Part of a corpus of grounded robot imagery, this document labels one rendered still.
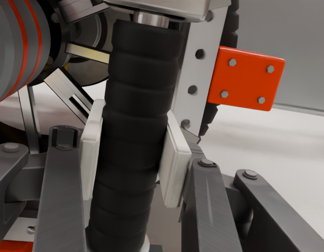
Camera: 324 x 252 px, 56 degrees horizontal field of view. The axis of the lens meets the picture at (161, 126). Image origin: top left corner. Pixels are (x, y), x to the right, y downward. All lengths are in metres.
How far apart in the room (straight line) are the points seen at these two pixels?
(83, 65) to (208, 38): 0.57
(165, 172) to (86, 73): 0.76
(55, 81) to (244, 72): 0.28
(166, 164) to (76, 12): 0.35
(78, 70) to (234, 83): 0.59
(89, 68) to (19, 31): 0.60
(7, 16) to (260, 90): 0.29
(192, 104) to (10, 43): 0.22
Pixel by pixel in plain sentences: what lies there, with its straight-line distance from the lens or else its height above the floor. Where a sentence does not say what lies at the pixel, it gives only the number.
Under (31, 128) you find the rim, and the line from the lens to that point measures 0.52.
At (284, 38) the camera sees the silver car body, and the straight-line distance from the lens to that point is 0.87.
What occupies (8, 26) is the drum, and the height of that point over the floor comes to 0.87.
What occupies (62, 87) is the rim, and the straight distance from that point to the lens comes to 0.49.
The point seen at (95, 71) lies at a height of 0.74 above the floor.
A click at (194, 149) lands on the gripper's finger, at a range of 0.16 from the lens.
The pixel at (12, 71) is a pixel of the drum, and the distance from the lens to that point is 0.29.
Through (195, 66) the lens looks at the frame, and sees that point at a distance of 0.38.
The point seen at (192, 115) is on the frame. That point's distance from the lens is 0.39.
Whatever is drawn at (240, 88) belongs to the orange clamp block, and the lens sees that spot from 0.40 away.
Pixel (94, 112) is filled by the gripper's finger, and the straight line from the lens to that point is 0.17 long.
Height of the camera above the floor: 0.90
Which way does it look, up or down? 18 degrees down
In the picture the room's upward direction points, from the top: 11 degrees clockwise
